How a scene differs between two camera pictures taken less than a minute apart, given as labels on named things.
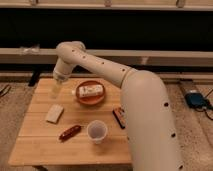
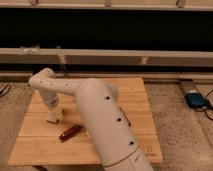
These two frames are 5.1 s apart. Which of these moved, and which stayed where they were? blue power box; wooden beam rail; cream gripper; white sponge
Moved: cream gripper
Stayed: wooden beam rail; white sponge; blue power box
